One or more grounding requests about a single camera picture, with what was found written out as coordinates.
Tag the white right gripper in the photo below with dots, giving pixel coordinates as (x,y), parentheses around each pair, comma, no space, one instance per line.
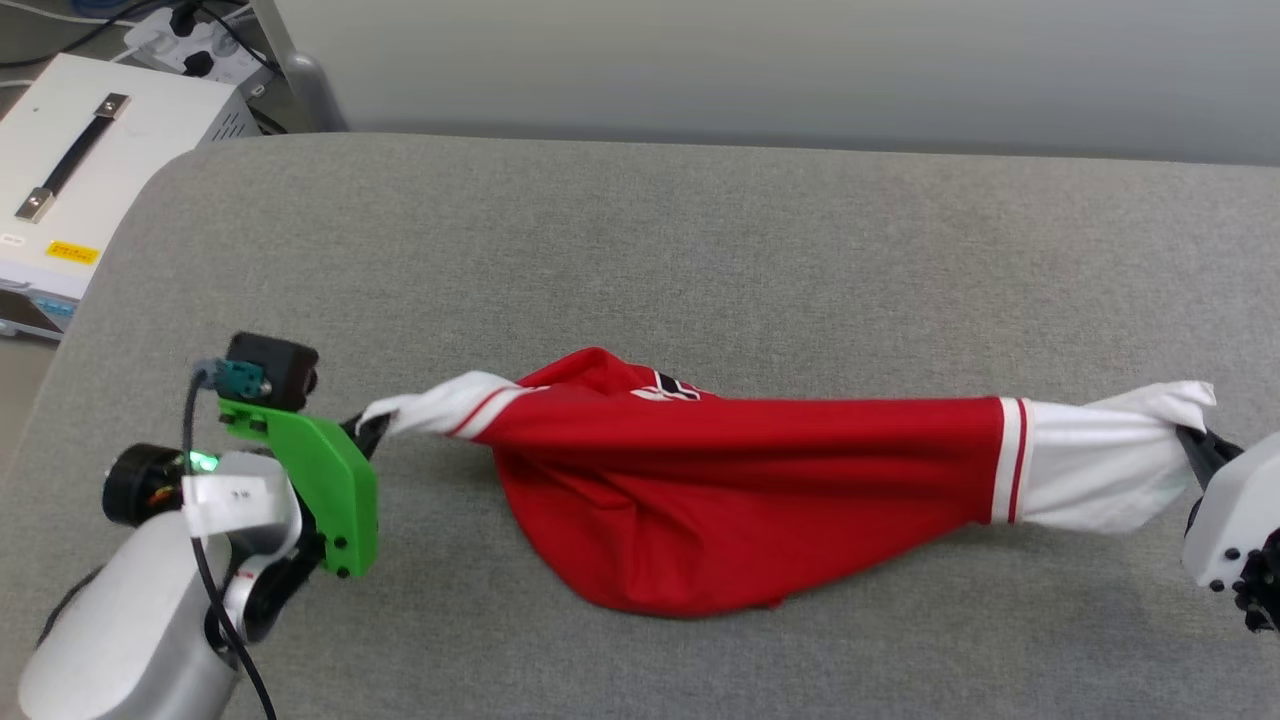
(1235,520)

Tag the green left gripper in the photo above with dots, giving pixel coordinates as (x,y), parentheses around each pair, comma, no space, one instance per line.
(335,490)

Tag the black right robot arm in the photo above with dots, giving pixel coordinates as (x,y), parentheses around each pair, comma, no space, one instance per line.
(1262,590)

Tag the white power strip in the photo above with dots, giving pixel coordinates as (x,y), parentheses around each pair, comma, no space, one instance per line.
(195,45)

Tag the grey metal table leg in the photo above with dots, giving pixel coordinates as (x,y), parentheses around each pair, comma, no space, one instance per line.
(305,80)

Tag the red and white jersey shirt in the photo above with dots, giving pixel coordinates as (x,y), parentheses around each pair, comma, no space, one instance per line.
(750,500)

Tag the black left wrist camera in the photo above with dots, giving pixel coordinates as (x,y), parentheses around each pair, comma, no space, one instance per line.
(272,372)

